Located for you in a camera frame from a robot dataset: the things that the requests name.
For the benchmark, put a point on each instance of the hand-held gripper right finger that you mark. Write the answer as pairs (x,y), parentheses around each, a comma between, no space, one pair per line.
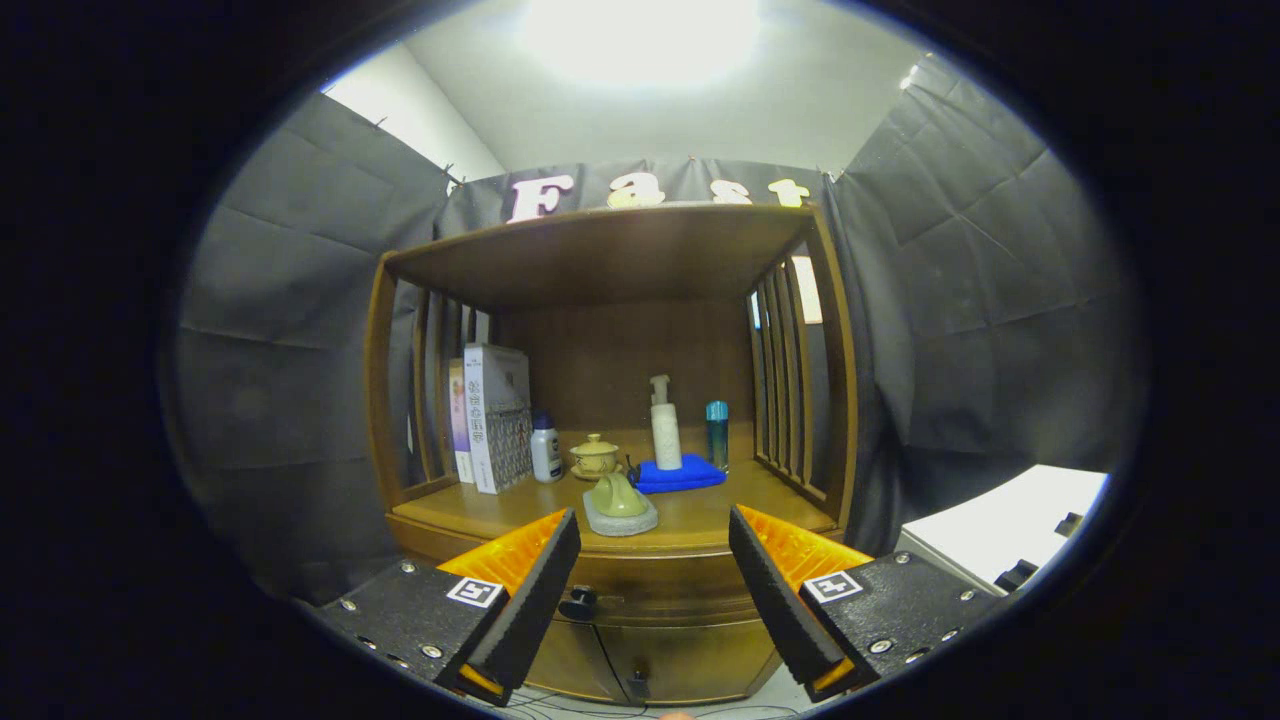
(775,600)

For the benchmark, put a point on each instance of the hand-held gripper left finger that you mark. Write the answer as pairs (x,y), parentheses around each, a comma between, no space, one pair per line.
(535,600)

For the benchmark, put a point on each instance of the brown wooden drawer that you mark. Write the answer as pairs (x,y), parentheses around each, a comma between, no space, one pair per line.
(660,575)

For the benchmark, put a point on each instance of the wooden cabinet door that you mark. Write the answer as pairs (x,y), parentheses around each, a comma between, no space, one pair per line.
(700,655)
(570,655)

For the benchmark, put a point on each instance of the wooden countertop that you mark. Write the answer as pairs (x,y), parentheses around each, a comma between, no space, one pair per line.
(700,510)

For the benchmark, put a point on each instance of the brown wooden cabinet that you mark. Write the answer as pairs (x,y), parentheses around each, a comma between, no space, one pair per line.
(600,260)

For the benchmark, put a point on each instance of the white bottle blue cap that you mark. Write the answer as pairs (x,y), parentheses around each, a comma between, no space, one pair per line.
(546,455)

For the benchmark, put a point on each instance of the blue folded cloth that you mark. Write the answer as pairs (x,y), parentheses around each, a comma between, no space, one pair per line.
(685,475)

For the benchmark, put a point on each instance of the yellow lidded teacup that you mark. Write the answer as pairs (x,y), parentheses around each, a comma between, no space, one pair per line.
(595,458)

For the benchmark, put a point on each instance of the blue translucent bottle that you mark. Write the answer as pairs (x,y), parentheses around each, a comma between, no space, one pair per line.
(718,440)

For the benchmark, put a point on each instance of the white patterned book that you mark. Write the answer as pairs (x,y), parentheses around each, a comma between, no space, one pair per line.
(495,420)

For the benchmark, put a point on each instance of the white pump bottle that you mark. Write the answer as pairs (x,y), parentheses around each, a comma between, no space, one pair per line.
(666,440)

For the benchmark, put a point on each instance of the purple white book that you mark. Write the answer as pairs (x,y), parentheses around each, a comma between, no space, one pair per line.
(459,420)

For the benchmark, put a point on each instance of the white plastic box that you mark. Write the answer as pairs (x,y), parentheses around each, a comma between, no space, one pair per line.
(1000,520)

